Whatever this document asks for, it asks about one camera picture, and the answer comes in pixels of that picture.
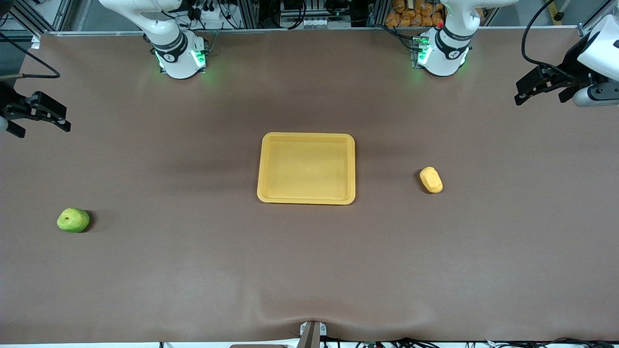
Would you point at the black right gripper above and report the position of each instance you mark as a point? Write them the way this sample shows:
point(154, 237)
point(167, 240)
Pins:
point(8, 102)

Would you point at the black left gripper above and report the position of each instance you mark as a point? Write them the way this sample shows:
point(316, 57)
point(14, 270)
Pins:
point(572, 64)

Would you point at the green apple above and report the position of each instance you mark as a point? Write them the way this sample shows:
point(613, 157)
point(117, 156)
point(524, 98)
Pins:
point(72, 221)

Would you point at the yellow potato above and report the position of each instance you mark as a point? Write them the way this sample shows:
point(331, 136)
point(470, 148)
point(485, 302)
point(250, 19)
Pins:
point(430, 180)

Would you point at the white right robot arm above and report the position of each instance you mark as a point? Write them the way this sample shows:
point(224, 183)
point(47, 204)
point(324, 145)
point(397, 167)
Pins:
point(176, 63)

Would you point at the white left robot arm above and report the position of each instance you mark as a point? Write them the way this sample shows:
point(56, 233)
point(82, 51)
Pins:
point(442, 60)

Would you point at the yellow plastic tray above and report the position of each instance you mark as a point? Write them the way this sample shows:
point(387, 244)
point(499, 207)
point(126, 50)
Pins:
point(304, 169)

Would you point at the bag of orange buns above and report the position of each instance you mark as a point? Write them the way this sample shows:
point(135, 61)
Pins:
point(411, 14)

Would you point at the white power strip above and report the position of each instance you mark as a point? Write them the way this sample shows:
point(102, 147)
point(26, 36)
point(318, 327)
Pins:
point(213, 19)

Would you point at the grey electronics box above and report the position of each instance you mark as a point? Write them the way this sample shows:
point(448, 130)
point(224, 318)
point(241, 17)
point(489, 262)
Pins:
point(314, 21)

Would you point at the large table cover mat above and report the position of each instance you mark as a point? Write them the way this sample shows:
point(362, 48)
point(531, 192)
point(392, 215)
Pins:
point(309, 266)

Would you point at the metal table clamp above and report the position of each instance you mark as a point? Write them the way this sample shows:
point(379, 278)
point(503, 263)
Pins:
point(312, 336)

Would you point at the aluminium frame post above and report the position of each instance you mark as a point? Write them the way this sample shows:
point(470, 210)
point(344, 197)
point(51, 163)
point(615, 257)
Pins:
point(63, 14)
point(597, 14)

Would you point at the aluminium table edge rail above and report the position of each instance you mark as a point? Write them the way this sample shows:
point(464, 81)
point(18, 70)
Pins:
point(121, 33)

